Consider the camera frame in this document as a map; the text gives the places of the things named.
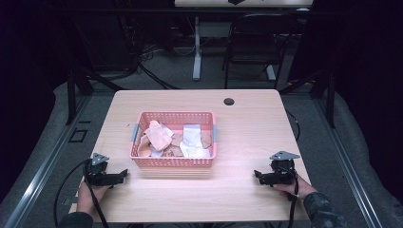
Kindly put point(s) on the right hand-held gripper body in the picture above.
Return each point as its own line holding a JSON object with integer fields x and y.
{"x": 282, "y": 171}

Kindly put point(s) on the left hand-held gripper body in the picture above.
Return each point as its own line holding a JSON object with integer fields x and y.
{"x": 96, "y": 172}

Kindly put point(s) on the person's right hand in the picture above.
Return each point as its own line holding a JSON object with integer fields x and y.
{"x": 299, "y": 189}

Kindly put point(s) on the person's left hand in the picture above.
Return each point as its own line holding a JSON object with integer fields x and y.
{"x": 87, "y": 198}

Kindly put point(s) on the pink plastic basket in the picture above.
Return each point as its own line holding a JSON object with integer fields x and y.
{"x": 172, "y": 162}

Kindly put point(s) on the peach sock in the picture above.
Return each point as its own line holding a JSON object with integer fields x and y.
{"x": 158, "y": 136}

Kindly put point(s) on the tan sock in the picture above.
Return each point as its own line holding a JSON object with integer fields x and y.
{"x": 172, "y": 151}

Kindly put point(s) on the white sock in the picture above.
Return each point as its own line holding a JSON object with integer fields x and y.
{"x": 193, "y": 142}

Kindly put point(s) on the black table grommet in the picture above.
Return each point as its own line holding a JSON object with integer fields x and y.
{"x": 228, "y": 101}

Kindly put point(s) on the black metal stand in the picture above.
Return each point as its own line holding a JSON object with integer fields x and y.
{"x": 72, "y": 95}
{"x": 329, "y": 95}

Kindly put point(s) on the white desk leg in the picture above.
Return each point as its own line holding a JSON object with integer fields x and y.
{"x": 197, "y": 57}

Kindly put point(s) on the black folding chair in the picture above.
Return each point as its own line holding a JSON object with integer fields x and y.
{"x": 258, "y": 34}

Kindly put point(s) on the white background desk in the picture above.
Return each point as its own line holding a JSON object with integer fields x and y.
{"x": 247, "y": 3}

